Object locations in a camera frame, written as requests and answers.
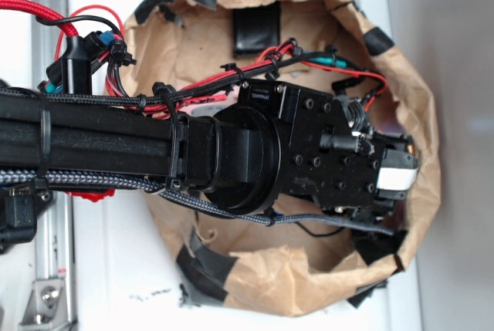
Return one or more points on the aluminium extrusion rail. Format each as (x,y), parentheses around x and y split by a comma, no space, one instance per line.
(52,304)

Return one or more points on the brown paper bag bin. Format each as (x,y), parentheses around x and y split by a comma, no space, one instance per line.
(282,270)

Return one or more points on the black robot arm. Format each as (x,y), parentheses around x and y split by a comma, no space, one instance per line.
(69,145)

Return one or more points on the black square box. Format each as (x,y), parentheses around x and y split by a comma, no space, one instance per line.
(255,29)

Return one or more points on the black usb plug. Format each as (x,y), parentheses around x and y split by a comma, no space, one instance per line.
(18,219)

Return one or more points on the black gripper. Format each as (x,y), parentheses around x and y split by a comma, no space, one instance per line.
(330,152)

